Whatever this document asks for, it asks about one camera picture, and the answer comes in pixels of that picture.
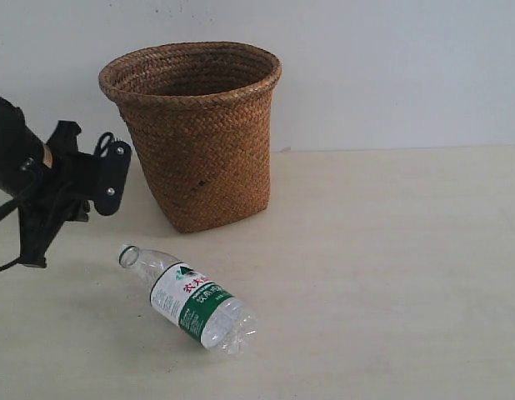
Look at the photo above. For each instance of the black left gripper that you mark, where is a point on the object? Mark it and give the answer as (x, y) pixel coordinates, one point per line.
(63, 177)

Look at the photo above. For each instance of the clear plastic water bottle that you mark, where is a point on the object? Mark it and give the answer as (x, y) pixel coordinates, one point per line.
(191, 300)

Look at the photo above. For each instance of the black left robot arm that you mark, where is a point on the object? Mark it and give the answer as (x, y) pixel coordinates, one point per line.
(19, 149)

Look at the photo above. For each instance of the brown woven wicker basket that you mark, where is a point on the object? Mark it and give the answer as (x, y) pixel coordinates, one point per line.
(199, 116)

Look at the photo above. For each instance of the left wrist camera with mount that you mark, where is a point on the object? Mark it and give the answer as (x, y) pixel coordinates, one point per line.
(113, 157)

